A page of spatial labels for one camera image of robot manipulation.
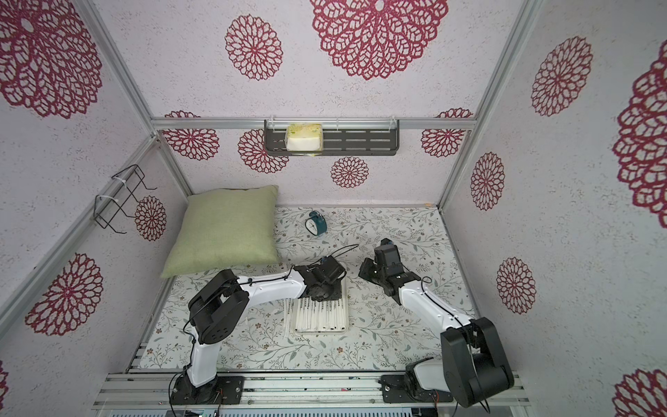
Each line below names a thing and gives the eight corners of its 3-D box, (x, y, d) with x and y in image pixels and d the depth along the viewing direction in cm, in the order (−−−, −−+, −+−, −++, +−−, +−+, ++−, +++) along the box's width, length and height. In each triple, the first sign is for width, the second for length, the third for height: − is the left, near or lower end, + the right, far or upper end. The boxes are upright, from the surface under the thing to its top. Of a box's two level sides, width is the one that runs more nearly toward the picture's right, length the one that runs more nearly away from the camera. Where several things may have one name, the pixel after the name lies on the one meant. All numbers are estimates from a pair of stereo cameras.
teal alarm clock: (306, 229, 115) (304, 216, 108) (316, 222, 118) (314, 209, 111) (318, 239, 111) (317, 226, 105) (328, 231, 114) (328, 218, 108)
